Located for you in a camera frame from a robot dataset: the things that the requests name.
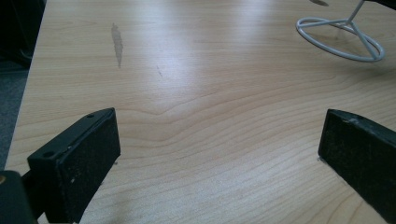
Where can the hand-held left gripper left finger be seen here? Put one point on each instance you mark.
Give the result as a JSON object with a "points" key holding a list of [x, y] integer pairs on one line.
{"points": [[81, 155]]}

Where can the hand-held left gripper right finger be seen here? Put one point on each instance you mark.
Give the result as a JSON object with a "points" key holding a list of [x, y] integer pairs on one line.
{"points": [[361, 155]]}

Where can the dark furniture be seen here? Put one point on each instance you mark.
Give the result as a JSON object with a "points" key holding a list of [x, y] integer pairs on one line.
{"points": [[15, 28]]}

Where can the dark object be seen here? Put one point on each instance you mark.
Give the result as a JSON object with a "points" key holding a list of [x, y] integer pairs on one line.
{"points": [[384, 2]]}

